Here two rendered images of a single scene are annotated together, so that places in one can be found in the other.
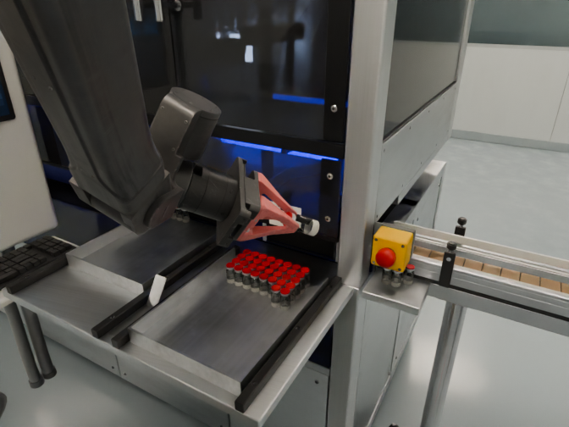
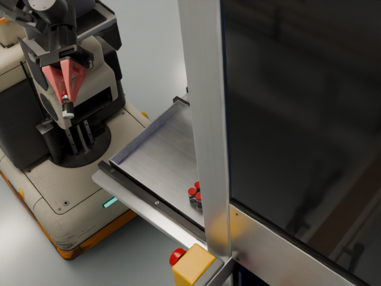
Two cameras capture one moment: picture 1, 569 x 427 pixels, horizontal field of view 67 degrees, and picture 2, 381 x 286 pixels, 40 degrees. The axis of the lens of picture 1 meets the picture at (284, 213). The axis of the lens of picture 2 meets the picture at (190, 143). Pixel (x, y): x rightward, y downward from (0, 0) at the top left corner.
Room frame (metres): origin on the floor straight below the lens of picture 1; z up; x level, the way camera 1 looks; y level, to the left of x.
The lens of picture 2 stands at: (0.94, -0.67, 1.93)
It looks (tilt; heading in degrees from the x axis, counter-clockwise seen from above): 50 degrees down; 107
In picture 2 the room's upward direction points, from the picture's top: 7 degrees counter-clockwise
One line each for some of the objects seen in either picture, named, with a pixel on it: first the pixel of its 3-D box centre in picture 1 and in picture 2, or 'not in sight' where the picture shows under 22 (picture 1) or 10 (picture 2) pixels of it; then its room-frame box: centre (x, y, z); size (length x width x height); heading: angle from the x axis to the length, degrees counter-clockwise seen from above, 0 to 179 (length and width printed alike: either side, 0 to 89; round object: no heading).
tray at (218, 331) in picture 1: (236, 307); (194, 164); (0.71, 0.10, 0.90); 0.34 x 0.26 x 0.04; 150
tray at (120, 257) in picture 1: (156, 242); not in sight; (0.98, 0.34, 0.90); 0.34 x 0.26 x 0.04; 150
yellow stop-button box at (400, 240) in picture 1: (392, 246); (198, 273); (0.79, -0.23, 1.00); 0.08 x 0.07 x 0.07; 150
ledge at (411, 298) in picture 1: (398, 286); not in sight; (0.82, -0.27, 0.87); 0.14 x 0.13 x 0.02; 150
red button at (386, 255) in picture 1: (386, 257); (180, 260); (0.75, -0.21, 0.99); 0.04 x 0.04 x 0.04; 60
